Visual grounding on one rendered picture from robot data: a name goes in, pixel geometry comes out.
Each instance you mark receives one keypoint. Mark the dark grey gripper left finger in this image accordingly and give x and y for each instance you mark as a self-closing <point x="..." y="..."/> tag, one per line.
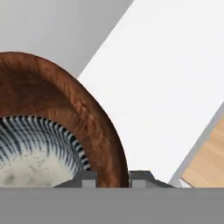
<point x="84" y="178"/>

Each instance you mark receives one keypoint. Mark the brown wooden bowl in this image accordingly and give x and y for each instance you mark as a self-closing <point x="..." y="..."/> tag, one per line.
<point x="58" y="90"/>

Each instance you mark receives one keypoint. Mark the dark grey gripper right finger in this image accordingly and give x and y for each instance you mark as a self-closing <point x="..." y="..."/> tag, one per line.
<point x="141" y="178"/>

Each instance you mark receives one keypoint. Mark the white cabinet door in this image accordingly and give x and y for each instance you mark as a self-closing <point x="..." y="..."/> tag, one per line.
<point x="157" y="87"/>

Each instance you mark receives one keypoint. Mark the blue striped white bowl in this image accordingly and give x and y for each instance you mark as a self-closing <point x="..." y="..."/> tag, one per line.
<point x="35" y="151"/>

